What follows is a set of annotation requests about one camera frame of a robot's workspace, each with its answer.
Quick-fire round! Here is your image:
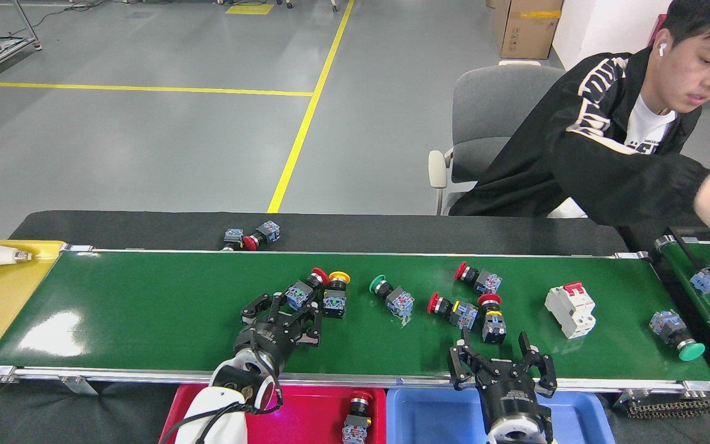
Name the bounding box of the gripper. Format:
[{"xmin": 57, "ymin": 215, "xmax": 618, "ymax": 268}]
[
  {"xmin": 447, "ymin": 327, "xmax": 558, "ymax": 427},
  {"xmin": 234, "ymin": 292, "xmax": 325, "ymax": 376}
]

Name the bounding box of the white circuit breaker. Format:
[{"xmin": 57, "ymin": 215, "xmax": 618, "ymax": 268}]
[{"xmin": 544, "ymin": 281, "xmax": 597, "ymax": 340}]

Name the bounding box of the green conveyor belt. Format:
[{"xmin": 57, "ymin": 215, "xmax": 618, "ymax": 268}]
[
  {"xmin": 655, "ymin": 236, "xmax": 710, "ymax": 387},
  {"xmin": 0, "ymin": 245, "xmax": 710, "ymax": 398}
]

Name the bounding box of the blue plastic bin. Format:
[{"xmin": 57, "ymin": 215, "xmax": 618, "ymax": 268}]
[{"xmin": 386, "ymin": 387, "xmax": 616, "ymax": 444}]

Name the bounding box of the red plastic bin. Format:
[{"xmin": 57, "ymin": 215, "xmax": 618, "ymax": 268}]
[{"xmin": 161, "ymin": 384, "xmax": 388, "ymax": 444}]

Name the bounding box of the person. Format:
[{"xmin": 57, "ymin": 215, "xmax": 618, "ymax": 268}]
[{"xmin": 447, "ymin": 0, "xmax": 710, "ymax": 226}]

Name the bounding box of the grey office chair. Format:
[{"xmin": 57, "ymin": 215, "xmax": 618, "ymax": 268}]
[{"xmin": 428, "ymin": 60, "xmax": 568, "ymax": 215}]

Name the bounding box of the cardboard box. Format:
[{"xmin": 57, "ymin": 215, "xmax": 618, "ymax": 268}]
[{"xmin": 494, "ymin": 0, "xmax": 564, "ymax": 60}]

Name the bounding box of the red fire extinguisher box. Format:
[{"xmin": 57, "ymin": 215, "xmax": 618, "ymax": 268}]
[{"xmin": 648, "ymin": 14, "xmax": 670, "ymax": 47}]

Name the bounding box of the metal rack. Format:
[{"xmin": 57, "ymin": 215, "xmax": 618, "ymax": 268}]
[{"xmin": 0, "ymin": 0, "xmax": 41, "ymax": 90}]

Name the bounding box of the conveyor drive chain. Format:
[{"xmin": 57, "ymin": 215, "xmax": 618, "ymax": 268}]
[{"xmin": 617, "ymin": 395, "xmax": 710, "ymax": 420}]

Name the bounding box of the black guide frame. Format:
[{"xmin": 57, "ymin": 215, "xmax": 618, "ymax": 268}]
[{"xmin": 666, "ymin": 227, "xmax": 701, "ymax": 272}]

